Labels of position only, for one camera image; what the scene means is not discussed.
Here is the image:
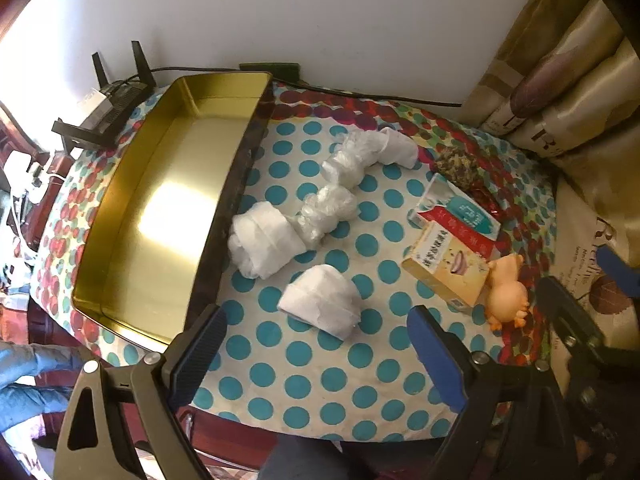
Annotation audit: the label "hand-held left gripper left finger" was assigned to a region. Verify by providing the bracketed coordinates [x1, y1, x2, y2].
[52, 304, 228, 480]

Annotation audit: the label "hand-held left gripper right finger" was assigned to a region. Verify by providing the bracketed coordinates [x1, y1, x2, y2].
[406, 304, 591, 480]

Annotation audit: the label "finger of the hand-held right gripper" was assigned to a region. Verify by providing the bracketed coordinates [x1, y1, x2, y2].
[536, 276, 608, 361]
[597, 247, 640, 293]

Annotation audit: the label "orange pig toy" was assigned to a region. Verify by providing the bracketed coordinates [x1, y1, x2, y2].
[482, 254, 532, 332]

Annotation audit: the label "yellow medicine box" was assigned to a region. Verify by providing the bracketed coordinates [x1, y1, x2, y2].
[401, 221, 492, 316]

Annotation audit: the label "large white cloth roll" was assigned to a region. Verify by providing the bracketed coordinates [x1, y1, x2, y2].
[227, 199, 307, 279]

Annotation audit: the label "gold metal tin box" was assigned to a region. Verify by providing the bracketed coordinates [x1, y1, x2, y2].
[70, 71, 273, 353]

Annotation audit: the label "clear plastic bag roll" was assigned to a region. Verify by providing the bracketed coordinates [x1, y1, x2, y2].
[295, 184, 357, 248]
[320, 132, 383, 186]

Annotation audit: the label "small white cloth roll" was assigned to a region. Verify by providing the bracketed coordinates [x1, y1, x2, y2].
[375, 127, 418, 170]

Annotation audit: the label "polka dot tablecloth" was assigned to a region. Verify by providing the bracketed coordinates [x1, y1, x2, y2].
[30, 80, 558, 443]

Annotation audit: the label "red foil packet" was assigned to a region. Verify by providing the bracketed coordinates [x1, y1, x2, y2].
[467, 180, 503, 221]

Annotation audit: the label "red and teal medicine box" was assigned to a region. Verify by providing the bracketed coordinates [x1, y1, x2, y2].
[410, 172, 501, 243]

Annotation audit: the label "dark cloth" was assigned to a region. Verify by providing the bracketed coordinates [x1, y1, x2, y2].
[260, 435, 361, 480]

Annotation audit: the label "person's blue jeans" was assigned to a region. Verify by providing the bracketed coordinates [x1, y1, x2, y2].
[0, 340, 93, 443]

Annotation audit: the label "beige printed curtain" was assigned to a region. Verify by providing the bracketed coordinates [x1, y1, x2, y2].
[460, 0, 640, 361]

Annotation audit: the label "white charger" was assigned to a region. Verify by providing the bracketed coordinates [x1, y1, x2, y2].
[2, 152, 51, 198]

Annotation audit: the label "black router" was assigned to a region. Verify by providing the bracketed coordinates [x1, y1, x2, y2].
[51, 40, 151, 148]

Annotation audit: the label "small white box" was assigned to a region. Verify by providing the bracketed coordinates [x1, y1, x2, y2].
[76, 87, 117, 117]

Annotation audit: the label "white cable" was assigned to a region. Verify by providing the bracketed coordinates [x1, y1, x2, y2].
[0, 192, 43, 266]

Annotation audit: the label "black cable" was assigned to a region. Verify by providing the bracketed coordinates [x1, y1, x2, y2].
[292, 77, 463, 108]
[115, 65, 243, 86]

